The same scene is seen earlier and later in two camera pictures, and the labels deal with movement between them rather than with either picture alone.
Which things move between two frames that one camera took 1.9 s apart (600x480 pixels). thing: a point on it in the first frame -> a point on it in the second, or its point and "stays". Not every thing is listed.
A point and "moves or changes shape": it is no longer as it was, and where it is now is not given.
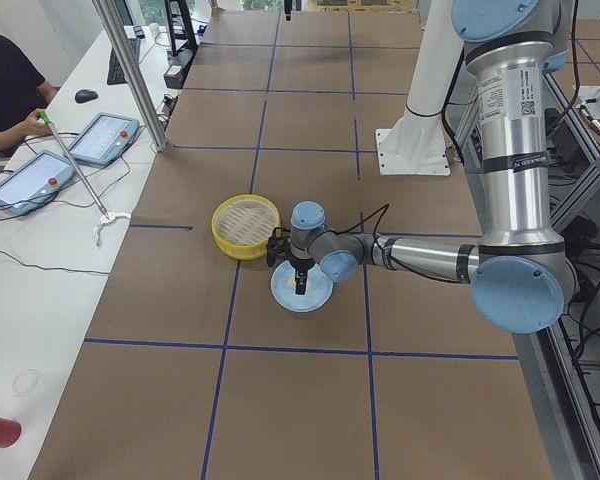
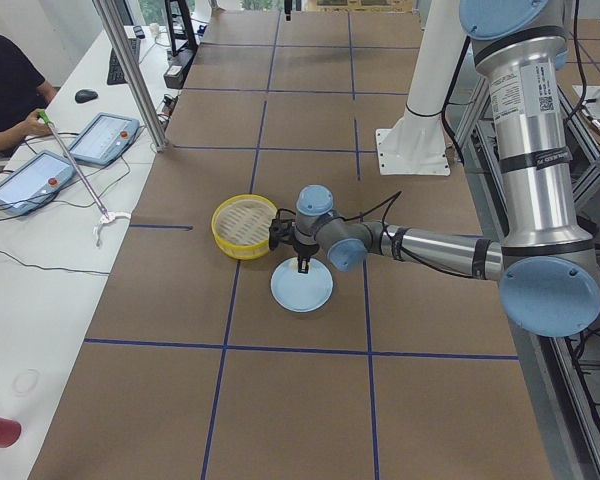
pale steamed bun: (291, 283) moves or changes shape
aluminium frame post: (159, 140) stays
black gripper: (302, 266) -> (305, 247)
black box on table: (176, 72) stays
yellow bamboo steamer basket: (242, 224) stays
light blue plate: (318, 288) stays
